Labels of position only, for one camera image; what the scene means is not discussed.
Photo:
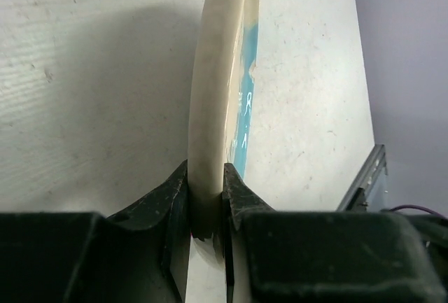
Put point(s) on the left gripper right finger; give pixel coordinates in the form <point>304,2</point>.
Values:
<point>337,256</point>

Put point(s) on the blue and cream ceramic plate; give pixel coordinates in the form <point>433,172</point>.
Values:
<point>221,105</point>

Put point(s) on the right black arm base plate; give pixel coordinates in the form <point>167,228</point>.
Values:
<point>359,201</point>

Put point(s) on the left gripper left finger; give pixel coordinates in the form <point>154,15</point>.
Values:
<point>139,254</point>

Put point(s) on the aluminium frame rail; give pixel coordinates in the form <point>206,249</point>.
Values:
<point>373,178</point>

